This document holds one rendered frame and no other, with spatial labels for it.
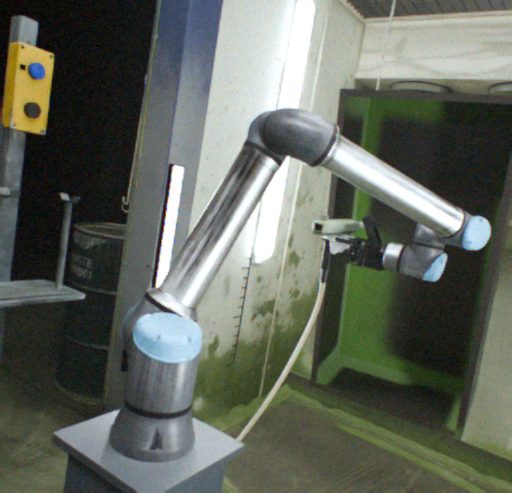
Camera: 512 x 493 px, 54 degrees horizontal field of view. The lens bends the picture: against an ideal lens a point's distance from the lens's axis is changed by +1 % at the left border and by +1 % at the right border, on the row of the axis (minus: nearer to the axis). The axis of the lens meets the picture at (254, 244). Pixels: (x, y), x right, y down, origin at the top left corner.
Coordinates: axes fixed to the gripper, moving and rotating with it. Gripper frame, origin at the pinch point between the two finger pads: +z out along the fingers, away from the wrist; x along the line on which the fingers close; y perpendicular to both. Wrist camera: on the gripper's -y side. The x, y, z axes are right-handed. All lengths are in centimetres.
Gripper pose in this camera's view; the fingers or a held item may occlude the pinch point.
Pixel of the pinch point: (329, 234)
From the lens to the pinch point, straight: 169.0
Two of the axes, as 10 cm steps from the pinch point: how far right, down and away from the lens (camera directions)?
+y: -1.6, 9.7, 1.8
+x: 5.2, -0.7, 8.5
